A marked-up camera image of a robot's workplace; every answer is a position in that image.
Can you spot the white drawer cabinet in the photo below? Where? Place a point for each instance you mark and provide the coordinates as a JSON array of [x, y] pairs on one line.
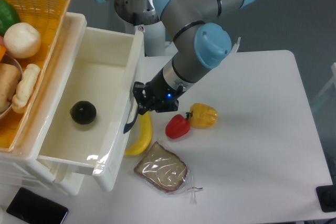
[[21, 167]]

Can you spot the white round bun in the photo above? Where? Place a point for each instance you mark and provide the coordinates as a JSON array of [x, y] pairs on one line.
[[22, 41]]

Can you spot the red bell pepper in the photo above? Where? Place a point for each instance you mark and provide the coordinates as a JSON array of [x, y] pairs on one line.
[[177, 127]]

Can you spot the black smartphone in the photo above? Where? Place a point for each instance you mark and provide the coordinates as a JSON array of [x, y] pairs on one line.
[[33, 208]]

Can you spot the white top drawer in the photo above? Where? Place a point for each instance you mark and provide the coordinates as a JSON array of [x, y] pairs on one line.
[[86, 136]]

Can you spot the orange woven basket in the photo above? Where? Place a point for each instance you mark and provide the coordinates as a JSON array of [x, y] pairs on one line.
[[45, 16]]

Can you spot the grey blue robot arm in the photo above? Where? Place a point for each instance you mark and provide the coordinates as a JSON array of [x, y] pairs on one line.
[[201, 46]]

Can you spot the bread slice in plastic bag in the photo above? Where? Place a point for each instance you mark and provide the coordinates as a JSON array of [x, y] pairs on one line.
[[162, 169]]

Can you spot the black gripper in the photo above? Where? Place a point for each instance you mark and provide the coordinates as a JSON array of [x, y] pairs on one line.
[[157, 95]]

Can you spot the brown bread loaf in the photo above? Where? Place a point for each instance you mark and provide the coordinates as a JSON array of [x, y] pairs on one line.
[[10, 77]]

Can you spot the yellow banana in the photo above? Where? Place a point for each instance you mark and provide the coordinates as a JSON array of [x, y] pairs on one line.
[[145, 137]]

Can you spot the metal bowl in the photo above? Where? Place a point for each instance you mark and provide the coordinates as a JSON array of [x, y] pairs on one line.
[[9, 60]]

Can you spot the green bell pepper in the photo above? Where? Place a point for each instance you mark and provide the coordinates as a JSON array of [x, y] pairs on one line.
[[9, 16]]

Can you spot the black object at table edge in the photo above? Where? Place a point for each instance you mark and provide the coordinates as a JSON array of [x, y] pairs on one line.
[[326, 197]]

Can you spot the yellow bell pepper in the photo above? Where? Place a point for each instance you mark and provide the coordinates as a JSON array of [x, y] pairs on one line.
[[201, 116]]

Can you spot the dark round fruit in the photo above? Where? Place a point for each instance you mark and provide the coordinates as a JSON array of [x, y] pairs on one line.
[[83, 112]]

